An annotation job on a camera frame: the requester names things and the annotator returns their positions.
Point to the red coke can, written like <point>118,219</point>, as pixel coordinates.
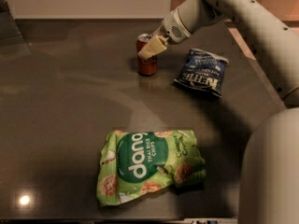
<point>145,67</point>

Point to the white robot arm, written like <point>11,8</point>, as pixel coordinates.
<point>269,184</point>

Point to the green Dang rice chips bag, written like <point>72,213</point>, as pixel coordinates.
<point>135,164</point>

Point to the blue Kettle chip bag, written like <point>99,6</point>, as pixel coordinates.
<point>203,71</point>

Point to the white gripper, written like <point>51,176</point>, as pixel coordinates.
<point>170,28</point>

